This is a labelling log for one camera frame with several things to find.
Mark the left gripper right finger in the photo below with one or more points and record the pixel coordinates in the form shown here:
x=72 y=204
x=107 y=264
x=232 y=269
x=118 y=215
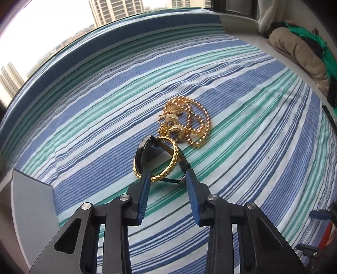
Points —
x=262 y=248

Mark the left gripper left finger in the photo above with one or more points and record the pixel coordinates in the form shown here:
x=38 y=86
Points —
x=74 y=248

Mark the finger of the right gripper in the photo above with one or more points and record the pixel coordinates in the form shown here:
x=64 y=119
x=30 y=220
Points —
x=320 y=215
x=307 y=250

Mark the gold mesh bangle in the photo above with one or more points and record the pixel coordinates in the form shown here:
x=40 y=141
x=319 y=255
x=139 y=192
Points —
x=165 y=143

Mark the white cardboard box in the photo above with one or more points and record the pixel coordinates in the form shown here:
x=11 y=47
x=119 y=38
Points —
x=28 y=217

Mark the striped blue green bedsheet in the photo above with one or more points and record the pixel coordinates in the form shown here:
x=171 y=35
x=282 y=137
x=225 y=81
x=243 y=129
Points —
x=252 y=130

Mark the green cloth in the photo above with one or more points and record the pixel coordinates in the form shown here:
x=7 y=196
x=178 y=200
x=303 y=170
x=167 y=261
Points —
x=319 y=45

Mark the beige folded cloth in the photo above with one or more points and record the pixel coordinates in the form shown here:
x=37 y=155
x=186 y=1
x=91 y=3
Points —
x=297 y=50

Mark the white curtain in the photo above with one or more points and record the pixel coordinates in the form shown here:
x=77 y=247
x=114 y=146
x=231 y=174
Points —
x=269 y=11

